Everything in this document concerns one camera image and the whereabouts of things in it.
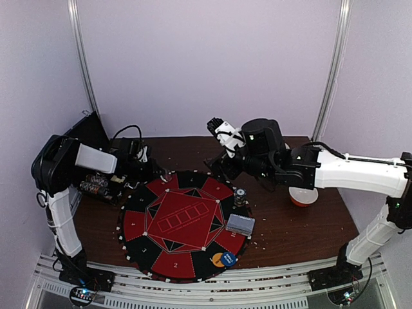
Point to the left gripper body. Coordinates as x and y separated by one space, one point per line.
143 173

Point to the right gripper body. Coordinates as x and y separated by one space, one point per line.
222 165

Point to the deck of blue cards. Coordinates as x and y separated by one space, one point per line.
240 224

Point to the blue small blind button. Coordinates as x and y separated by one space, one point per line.
228 259

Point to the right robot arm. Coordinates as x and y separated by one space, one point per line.
258 149

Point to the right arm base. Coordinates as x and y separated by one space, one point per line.
330 277

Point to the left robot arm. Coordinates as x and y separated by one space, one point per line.
58 167

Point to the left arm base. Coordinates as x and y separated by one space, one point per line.
92 279

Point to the black poker set case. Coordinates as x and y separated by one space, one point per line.
95 155

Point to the poker chips row in case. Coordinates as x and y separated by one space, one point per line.
95 184

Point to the round poker table mat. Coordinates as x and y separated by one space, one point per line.
170 230

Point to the white and orange bowl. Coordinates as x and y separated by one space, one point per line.
303 197

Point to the orange big blind button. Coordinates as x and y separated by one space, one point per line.
216 260

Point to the left aluminium frame post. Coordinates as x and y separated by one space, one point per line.
74 16

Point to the aluminium frame post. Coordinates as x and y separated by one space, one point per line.
74 16
335 65

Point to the right aluminium frame post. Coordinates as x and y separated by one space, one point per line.
335 65

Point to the front aluminium rail frame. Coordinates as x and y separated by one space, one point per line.
284 286

